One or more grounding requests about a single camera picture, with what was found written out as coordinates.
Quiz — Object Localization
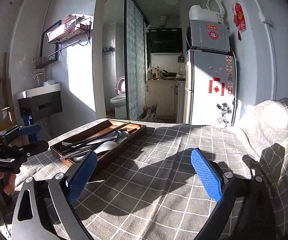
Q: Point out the dark wooden chopstick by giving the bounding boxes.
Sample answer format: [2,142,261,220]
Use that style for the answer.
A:
[61,121,130,150]

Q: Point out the steel spoon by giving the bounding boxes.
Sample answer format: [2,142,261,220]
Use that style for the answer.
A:
[87,130,129,145]
[63,131,121,154]

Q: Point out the kitchen counter cabinet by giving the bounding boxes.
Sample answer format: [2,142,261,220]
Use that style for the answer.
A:
[146,80,185,123]

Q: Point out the white wash basin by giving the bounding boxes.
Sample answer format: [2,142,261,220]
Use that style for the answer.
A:
[17,83,62,121]

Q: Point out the wooden utensil tray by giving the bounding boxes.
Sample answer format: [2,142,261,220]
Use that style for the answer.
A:
[50,119,147,178]

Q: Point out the steel spoon in tray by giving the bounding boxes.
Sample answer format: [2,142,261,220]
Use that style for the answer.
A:
[87,130,129,145]

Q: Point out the grey checkered tablecloth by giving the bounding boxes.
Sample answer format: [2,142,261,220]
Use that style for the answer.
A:
[0,97,288,240]

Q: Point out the white toilet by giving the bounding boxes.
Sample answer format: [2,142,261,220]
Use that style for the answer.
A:
[110,76,127,119]

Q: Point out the silver refrigerator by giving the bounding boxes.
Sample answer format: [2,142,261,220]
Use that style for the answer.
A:
[183,50,237,127]

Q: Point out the grey microwave oven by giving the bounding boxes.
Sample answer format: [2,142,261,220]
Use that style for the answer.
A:
[186,20,230,53]

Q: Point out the white rice cooker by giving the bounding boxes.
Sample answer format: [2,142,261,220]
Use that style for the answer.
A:
[188,0,226,24]

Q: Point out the wall wire rack shelf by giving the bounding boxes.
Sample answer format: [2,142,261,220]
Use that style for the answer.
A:
[34,14,94,69]

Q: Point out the red wall ornament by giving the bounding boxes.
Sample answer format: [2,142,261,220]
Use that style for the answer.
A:
[234,3,246,41]

